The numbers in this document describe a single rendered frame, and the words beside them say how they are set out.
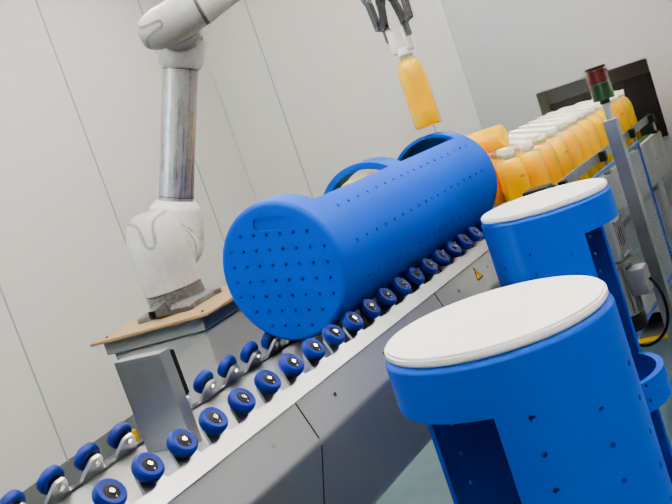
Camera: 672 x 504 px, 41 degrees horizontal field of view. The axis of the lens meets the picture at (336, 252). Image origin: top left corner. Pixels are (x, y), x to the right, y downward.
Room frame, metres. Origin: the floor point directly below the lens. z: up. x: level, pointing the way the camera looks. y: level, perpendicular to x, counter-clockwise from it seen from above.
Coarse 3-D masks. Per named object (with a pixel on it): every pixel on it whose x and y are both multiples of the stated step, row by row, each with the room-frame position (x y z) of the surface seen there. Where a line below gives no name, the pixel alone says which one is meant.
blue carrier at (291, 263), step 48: (432, 144) 2.45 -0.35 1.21; (336, 192) 1.79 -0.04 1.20; (384, 192) 1.89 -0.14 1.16; (432, 192) 2.04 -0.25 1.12; (480, 192) 2.27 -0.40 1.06; (240, 240) 1.76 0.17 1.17; (288, 240) 1.70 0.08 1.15; (336, 240) 1.65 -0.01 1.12; (384, 240) 1.79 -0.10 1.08; (432, 240) 2.02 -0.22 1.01; (240, 288) 1.78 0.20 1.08; (288, 288) 1.72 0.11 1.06; (336, 288) 1.66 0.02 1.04; (288, 336) 1.74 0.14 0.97
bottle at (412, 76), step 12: (408, 60) 2.39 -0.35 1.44; (408, 72) 2.38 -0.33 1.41; (420, 72) 2.39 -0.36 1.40; (408, 84) 2.39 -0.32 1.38; (420, 84) 2.38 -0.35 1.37; (408, 96) 2.40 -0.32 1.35; (420, 96) 2.38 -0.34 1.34; (432, 96) 2.40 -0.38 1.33; (420, 108) 2.38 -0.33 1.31; (432, 108) 2.39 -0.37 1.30; (420, 120) 2.39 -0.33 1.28; (432, 120) 2.38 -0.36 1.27
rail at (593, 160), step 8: (640, 120) 3.64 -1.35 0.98; (640, 128) 3.59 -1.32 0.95; (624, 136) 3.35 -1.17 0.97; (608, 144) 3.13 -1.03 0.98; (608, 152) 3.10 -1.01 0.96; (592, 160) 2.92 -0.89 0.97; (576, 168) 2.75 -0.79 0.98; (584, 168) 2.82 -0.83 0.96; (568, 176) 2.67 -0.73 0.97; (576, 176) 2.73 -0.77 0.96
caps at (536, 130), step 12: (564, 108) 3.85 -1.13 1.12; (576, 108) 3.51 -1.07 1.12; (588, 108) 3.28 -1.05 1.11; (540, 120) 3.51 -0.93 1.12; (552, 120) 3.29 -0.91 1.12; (564, 120) 3.14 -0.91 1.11; (576, 120) 3.06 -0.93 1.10; (516, 132) 3.31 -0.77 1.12; (528, 132) 3.14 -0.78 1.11; (540, 132) 2.93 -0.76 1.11; (552, 132) 2.84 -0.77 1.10
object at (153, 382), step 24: (120, 360) 1.39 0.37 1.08; (144, 360) 1.35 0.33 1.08; (168, 360) 1.34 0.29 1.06; (144, 384) 1.36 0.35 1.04; (168, 384) 1.33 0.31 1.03; (144, 408) 1.37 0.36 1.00; (168, 408) 1.34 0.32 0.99; (144, 432) 1.38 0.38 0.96; (168, 432) 1.35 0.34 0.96; (192, 432) 1.34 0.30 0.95
